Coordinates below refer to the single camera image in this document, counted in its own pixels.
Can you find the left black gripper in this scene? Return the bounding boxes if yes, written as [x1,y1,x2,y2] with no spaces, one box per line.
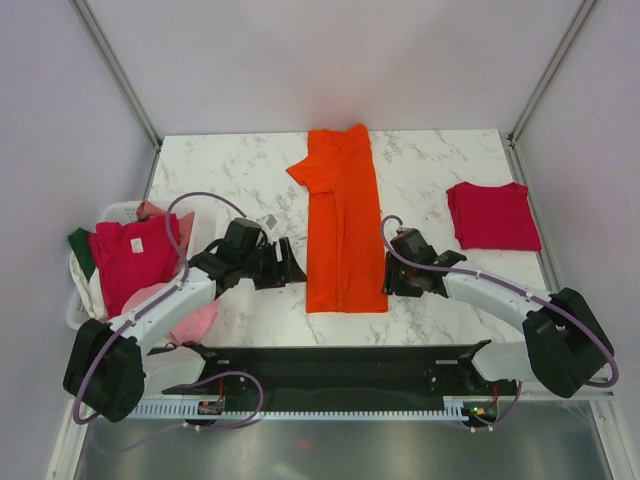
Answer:
[239,238,307,291]

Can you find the orange t shirt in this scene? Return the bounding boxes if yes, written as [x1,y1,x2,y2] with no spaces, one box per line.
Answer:
[287,124,388,314]

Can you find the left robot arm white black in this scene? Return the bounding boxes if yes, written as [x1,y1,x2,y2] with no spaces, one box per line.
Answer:
[63,218,307,424]

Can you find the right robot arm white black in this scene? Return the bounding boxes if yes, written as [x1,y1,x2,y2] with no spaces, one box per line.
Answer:
[383,228,619,398]

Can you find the light pink t shirt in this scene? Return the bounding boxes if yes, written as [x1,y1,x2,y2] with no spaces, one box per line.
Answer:
[121,283,220,345]

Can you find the folded crimson t shirt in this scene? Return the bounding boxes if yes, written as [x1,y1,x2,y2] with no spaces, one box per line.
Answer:
[446,182,542,252]

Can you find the magenta t shirt in basket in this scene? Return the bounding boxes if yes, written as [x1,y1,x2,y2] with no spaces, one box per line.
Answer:
[89,215,180,318]

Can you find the dusty pink t shirt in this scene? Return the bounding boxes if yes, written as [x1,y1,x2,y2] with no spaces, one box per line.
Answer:
[136,200,195,254]

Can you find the white t shirt in basket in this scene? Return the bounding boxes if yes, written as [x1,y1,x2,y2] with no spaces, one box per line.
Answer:
[69,253,108,320]

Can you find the dark green t shirt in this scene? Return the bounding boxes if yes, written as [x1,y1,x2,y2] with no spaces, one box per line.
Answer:
[67,228,96,280]

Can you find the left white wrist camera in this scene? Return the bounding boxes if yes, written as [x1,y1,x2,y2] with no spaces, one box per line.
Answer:
[256,214,277,232]

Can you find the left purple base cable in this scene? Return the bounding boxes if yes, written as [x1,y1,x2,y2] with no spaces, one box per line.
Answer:
[89,369,266,456]

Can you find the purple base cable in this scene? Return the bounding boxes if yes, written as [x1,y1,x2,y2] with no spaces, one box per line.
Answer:
[462,382,524,435]
[89,369,266,456]

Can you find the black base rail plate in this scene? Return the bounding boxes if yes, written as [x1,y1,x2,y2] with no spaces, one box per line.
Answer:
[161,345,516,410]

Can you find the right aluminium frame post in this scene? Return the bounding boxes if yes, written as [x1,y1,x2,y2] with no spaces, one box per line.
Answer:
[505,0,599,146]

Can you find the aluminium frame post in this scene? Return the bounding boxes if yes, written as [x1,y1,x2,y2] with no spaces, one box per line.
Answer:
[68,0,164,150]
[505,0,599,146]

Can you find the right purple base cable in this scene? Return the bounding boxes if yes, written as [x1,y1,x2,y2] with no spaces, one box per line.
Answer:
[462,382,524,435]

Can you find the white slotted cable duct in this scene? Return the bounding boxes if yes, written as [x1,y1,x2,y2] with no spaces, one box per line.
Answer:
[129,395,497,422]

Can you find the left aluminium frame post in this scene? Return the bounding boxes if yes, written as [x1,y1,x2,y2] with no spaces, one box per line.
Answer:
[68,0,164,150]

